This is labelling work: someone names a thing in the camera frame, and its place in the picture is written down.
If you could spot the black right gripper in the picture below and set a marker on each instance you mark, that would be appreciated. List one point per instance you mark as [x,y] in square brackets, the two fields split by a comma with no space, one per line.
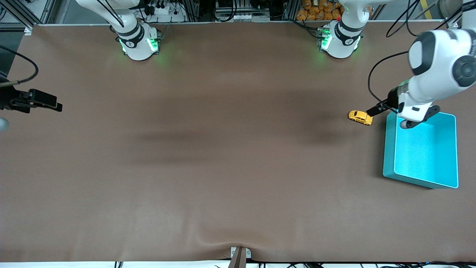
[7,101]

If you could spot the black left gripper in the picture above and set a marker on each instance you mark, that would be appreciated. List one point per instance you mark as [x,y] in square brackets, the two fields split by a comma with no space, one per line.
[391,99]

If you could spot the yellow beetle toy car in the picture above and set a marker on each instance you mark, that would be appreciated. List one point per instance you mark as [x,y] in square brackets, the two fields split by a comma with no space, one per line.
[359,116]

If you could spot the teal plastic bin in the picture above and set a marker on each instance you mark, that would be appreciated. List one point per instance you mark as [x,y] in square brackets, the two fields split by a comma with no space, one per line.
[427,156]

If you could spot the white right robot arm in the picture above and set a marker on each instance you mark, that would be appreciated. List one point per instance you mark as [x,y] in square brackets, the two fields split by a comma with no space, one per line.
[137,48]

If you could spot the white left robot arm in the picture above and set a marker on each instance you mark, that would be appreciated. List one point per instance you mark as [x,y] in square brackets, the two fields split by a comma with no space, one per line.
[438,63]

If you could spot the pile of orange toys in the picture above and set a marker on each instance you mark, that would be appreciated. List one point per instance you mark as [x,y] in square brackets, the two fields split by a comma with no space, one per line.
[319,9]

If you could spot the white power strip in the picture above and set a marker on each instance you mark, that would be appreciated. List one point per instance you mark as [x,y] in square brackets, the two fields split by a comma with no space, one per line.
[163,10]

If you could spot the brown table mat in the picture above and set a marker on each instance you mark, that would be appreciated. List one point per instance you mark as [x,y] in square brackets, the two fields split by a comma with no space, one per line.
[238,186]

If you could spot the white terminal block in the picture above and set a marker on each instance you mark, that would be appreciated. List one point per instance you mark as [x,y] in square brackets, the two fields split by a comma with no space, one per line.
[241,17]

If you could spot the aluminium frame post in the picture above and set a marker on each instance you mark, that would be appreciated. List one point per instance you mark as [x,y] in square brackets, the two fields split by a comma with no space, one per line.
[46,11]
[452,24]

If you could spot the grey clamp bracket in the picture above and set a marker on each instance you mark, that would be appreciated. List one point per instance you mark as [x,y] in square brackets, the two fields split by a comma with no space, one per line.
[248,254]

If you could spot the brown camera support pole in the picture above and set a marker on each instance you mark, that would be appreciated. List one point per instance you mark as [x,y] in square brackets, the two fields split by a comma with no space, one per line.
[238,260]

